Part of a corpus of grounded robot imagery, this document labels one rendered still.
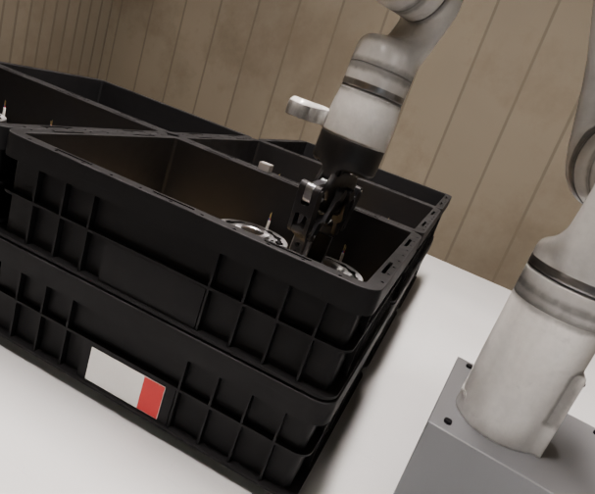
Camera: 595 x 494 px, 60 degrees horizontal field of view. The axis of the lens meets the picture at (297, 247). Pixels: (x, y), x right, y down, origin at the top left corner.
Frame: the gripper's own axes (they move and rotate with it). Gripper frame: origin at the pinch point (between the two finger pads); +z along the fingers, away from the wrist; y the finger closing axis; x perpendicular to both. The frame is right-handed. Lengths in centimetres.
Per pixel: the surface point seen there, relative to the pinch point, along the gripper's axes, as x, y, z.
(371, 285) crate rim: -11.9, -15.9, -5.0
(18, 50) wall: 230, 125, 16
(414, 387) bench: -16.8, 19.2, 16.8
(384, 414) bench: -15.5, 8.1, 17.2
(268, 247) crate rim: -3.2, -18.2, -4.5
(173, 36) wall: 184, 178, -18
